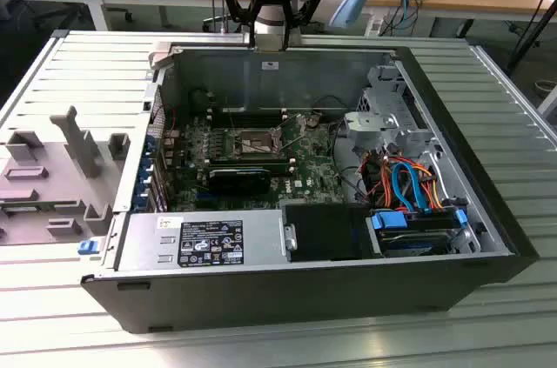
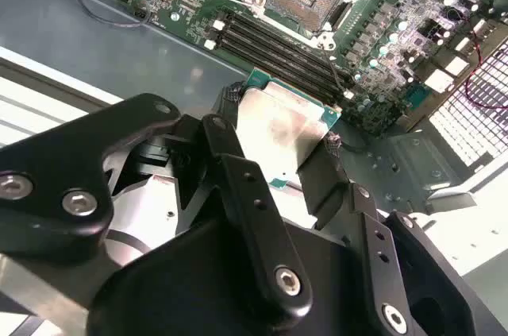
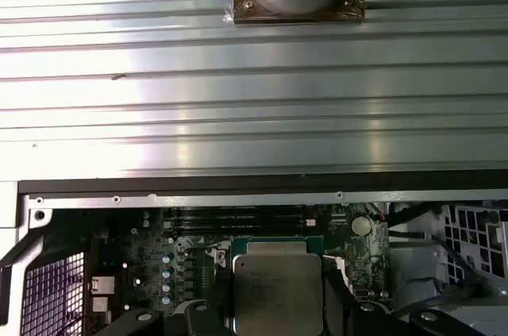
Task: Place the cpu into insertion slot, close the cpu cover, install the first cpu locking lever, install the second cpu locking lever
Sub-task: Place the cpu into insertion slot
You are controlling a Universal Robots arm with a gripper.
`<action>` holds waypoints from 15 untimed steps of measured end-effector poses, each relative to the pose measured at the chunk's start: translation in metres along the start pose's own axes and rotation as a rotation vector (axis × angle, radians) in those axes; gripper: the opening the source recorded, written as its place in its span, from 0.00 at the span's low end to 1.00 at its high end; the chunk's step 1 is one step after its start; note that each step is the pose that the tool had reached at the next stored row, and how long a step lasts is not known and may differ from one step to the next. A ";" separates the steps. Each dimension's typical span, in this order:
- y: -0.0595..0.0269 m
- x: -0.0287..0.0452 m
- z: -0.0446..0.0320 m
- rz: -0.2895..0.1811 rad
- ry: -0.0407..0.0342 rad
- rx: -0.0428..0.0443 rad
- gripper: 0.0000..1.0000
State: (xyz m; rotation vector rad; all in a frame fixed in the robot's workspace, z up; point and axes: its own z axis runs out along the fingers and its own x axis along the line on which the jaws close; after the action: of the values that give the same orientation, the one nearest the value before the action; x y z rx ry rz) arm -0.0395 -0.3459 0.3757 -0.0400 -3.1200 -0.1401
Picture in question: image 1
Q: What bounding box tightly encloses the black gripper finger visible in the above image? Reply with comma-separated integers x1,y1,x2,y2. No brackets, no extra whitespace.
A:
280,0,322,52
220,0,262,50

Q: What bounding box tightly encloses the white-clipped RAM slot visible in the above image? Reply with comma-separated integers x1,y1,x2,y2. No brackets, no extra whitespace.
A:
207,107,288,114
207,115,288,122

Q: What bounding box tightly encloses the black-clipped RAM slot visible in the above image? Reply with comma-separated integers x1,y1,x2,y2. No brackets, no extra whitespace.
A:
211,111,284,117
211,119,284,125

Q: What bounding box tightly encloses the CPU socket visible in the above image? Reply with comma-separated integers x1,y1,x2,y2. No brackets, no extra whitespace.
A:
233,125,285,157

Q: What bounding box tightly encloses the blue expansion slot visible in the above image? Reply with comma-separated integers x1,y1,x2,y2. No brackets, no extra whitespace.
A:
194,194,230,209

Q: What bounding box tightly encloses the black plastic disk bay cover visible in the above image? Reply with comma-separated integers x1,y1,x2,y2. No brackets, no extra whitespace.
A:
281,204,376,262

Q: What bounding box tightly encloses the pale blue teach pendant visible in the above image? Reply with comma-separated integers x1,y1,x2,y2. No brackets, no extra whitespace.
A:
328,0,376,30

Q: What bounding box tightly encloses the silver drive cage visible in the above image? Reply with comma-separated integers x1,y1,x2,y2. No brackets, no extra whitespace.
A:
343,62,441,158

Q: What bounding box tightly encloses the green motherboard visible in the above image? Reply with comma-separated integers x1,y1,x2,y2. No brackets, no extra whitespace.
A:
163,110,349,212

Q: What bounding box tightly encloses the black graphics card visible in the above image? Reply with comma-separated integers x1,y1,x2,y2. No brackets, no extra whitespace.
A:
207,166,272,197

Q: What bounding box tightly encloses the hard disk in blue carrier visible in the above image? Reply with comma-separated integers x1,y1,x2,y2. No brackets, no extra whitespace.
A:
367,208,470,259

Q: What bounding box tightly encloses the grey power supply unit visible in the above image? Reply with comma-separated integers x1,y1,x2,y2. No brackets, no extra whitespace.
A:
113,210,291,271

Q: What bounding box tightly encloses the black tripod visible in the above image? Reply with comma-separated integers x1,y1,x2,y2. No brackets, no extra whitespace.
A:
506,0,557,76

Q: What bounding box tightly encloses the grey parts rack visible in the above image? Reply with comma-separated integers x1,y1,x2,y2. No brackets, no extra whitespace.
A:
0,105,131,247

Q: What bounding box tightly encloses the black PC case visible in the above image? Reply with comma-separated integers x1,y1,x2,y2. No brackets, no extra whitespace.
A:
80,39,540,335

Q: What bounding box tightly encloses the green RAM stick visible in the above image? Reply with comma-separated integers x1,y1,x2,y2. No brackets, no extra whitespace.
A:
0,205,44,215

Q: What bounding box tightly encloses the orange wire bundle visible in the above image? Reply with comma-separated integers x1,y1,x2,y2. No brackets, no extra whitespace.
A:
377,161,395,211
413,162,447,212

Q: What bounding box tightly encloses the blue flat wire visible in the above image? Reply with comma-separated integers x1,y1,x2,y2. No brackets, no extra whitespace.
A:
390,160,433,216

